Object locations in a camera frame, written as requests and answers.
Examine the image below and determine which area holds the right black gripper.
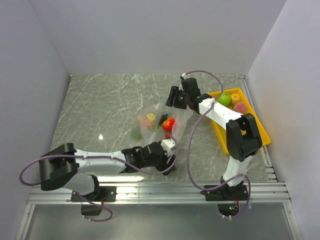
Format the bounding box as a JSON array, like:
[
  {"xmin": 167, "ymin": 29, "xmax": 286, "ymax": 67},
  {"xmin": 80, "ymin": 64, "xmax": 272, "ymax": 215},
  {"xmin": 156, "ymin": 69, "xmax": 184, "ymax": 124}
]
[{"xmin": 165, "ymin": 86, "xmax": 191, "ymax": 110}]

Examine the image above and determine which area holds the red fruit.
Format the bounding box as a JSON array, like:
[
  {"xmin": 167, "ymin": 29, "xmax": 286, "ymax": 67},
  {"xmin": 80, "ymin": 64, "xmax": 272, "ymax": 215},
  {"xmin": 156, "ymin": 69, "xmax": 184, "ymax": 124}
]
[{"xmin": 161, "ymin": 117, "xmax": 176, "ymax": 133}]

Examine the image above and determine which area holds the clear plastic bag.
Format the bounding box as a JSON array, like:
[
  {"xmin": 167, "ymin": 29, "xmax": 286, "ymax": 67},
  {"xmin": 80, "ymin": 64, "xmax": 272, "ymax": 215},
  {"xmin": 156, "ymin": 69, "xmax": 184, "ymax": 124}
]
[{"xmin": 130, "ymin": 100, "xmax": 193, "ymax": 146}]

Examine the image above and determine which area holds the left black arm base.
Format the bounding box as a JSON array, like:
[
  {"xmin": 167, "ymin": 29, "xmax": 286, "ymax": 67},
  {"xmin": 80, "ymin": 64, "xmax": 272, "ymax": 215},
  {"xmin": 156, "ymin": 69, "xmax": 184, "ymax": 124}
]
[{"xmin": 71, "ymin": 184, "xmax": 118, "ymax": 217}]

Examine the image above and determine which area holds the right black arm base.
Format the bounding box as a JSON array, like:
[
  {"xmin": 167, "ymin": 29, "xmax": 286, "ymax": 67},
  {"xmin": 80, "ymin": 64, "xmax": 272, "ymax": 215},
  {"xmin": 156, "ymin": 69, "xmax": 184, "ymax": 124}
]
[{"xmin": 200, "ymin": 182, "xmax": 251, "ymax": 220}]

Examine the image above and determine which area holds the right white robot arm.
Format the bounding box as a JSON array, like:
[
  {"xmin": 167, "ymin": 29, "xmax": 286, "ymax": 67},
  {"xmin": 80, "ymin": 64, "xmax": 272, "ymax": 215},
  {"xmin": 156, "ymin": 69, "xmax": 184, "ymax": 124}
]
[{"xmin": 166, "ymin": 77, "xmax": 263, "ymax": 200}]

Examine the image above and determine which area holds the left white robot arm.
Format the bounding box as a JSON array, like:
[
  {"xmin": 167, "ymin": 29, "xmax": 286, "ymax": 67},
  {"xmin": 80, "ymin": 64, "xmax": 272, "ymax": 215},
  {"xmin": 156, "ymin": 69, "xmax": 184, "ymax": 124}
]
[{"xmin": 39, "ymin": 139, "xmax": 178, "ymax": 201}]

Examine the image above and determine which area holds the dark green vegetable in bag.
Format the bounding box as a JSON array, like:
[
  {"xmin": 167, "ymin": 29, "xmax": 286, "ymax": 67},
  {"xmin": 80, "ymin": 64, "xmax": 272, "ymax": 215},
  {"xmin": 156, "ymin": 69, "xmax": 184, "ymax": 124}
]
[{"xmin": 131, "ymin": 128, "xmax": 143, "ymax": 142}]

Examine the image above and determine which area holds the orange fruit in bag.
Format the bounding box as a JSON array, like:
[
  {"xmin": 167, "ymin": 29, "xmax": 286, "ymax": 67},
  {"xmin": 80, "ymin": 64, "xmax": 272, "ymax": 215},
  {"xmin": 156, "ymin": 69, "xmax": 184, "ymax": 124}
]
[{"xmin": 140, "ymin": 118, "xmax": 153, "ymax": 128}]

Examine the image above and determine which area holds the small orange fruit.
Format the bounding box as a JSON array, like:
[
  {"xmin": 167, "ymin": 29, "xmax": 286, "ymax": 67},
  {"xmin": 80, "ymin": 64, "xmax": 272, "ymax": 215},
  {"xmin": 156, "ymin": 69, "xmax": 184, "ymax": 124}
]
[{"xmin": 230, "ymin": 93, "xmax": 241, "ymax": 106}]

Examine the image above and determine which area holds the green apple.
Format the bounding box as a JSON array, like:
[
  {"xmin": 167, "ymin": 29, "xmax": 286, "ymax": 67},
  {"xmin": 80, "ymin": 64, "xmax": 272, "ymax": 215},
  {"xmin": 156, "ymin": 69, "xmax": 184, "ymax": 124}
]
[{"xmin": 217, "ymin": 92, "xmax": 232, "ymax": 107}]

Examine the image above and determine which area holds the yellow plastic tray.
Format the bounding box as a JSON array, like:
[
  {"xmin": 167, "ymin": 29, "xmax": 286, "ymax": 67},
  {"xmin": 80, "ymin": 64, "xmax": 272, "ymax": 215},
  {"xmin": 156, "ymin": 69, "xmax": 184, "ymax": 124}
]
[{"xmin": 207, "ymin": 87, "xmax": 272, "ymax": 156}]

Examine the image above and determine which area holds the pink peach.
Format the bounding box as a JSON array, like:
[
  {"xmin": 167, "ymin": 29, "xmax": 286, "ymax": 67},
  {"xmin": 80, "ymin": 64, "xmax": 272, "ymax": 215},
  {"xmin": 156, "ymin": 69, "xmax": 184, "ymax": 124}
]
[{"xmin": 232, "ymin": 102, "xmax": 248, "ymax": 115}]

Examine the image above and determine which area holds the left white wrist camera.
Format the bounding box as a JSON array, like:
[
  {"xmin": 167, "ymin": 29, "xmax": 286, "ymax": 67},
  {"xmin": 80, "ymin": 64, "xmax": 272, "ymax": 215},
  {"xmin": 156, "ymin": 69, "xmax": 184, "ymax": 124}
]
[{"xmin": 160, "ymin": 138, "xmax": 177, "ymax": 157}]

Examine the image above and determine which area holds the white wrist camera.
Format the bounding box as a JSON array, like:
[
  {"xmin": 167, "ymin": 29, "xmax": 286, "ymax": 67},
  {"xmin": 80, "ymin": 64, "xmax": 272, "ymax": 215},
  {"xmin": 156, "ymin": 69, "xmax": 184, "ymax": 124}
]
[
  {"xmin": 160, "ymin": 138, "xmax": 177, "ymax": 157},
  {"xmin": 181, "ymin": 72, "xmax": 189, "ymax": 79}
]

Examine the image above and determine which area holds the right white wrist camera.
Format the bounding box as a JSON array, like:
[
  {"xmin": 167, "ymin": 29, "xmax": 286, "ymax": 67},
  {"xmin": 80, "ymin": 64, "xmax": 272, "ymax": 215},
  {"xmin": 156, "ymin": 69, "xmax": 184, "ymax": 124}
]
[{"xmin": 181, "ymin": 72, "xmax": 189, "ymax": 79}]

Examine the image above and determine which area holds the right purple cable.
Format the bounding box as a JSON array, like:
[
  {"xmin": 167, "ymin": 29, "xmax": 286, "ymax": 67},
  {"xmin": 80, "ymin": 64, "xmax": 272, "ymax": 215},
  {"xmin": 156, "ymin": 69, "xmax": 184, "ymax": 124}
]
[{"xmin": 184, "ymin": 70, "xmax": 251, "ymax": 218}]

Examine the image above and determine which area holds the purple cable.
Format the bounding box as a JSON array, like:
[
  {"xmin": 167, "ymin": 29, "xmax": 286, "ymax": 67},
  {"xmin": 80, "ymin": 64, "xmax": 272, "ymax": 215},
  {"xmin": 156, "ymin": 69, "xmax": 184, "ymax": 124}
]
[
  {"xmin": 184, "ymin": 70, "xmax": 251, "ymax": 218},
  {"xmin": 19, "ymin": 136, "xmax": 180, "ymax": 222}
]

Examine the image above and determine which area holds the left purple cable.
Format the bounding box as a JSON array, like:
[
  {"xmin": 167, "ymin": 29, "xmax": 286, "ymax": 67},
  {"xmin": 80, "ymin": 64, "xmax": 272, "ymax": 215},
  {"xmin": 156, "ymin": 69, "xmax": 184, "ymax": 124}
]
[{"xmin": 19, "ymin": 136, "xmax": 180, "ymax": 222}]

